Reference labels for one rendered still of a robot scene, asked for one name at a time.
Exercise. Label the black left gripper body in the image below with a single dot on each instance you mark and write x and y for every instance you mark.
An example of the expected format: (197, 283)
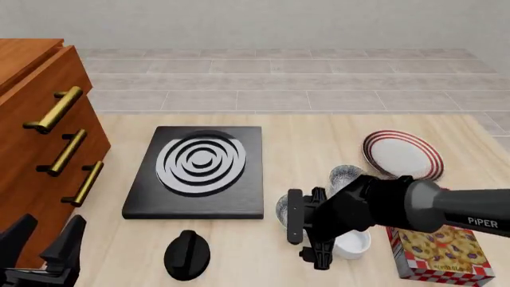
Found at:
(28, 276)

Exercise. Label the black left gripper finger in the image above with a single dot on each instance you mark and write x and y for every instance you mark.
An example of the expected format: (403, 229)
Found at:
(18, 236)
(69, 242)

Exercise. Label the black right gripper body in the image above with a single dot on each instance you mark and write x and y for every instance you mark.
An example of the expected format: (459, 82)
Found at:
(322, 254)

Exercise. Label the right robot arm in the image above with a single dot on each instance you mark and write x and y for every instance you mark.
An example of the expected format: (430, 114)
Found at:
(438, 206)

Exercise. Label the black patterned bowl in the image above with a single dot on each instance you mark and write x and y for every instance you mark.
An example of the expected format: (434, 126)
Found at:
(343, 175)
(281, 209)

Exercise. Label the flat black stove plate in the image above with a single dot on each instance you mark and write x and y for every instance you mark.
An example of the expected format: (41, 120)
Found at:
(147, 197)

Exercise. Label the white plate with red rings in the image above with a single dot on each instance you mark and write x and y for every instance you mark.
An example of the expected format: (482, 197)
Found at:
(398, 155)

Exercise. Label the small white ramekin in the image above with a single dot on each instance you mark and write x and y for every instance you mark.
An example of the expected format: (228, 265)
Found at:
(354, 245)

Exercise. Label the printed cookie box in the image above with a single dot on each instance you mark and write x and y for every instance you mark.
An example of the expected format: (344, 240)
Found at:
(438, 254)

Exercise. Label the round black stove knob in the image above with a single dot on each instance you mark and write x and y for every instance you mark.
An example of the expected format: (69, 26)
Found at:
(187, 257)

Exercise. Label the wooden cabinet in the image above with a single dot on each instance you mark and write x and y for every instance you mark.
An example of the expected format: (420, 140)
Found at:
(16, 59)

